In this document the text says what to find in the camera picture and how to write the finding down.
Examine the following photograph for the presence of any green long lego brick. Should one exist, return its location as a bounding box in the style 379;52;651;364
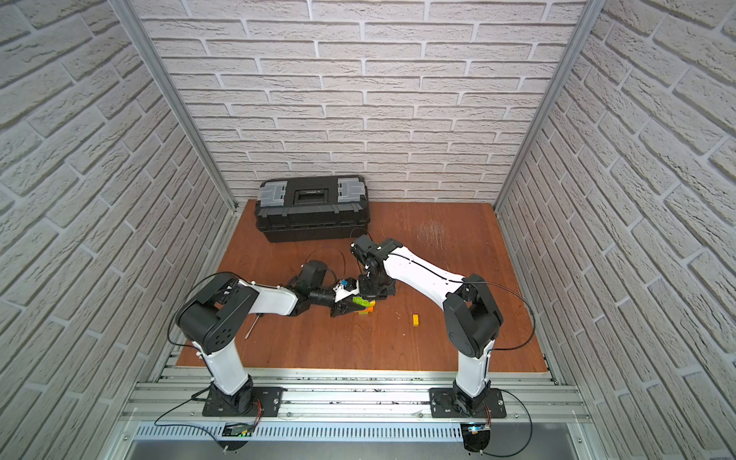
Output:
352;296;376;308

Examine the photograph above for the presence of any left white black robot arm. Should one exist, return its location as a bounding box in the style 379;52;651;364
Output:
174;261;376;417

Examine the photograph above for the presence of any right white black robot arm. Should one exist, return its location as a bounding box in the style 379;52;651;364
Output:
351;235;503;417

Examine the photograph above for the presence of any black plastic toolbox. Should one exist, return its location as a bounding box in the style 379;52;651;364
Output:
255;174;371;243

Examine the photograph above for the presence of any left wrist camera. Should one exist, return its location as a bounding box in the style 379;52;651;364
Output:
333;278;360;303

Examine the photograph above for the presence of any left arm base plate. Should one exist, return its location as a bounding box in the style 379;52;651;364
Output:
202;384;285;418

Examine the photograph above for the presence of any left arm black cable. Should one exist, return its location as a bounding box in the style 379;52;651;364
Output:
151;246;349;450

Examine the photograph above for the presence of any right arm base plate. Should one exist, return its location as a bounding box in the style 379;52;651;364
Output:
429;387;507;420

